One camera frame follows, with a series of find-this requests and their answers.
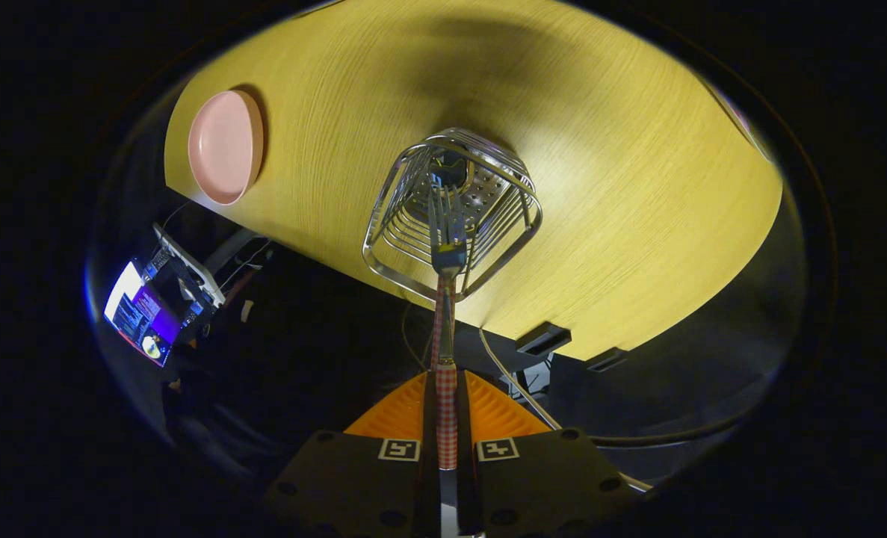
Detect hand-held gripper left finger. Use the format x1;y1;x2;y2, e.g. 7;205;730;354
260;370;440;538

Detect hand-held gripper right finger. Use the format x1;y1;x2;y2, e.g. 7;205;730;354
456;369;642;538

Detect checkered handle fork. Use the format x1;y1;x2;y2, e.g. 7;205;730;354
427;187;468;473

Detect checkered handle spoon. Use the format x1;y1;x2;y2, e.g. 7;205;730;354
430;153;469;368

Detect open laptop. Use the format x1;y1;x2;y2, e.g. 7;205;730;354
103;223;226;368

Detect pink plate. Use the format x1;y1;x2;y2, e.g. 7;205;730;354
188;90;265;206

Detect dark thick cable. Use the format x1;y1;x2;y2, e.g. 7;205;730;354
563;403;761;449

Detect black table bracket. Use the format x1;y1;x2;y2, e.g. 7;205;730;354
585;347;629;373
516;321;572;356

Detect metal wire basket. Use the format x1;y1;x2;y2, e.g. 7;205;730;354
362;127;543;303

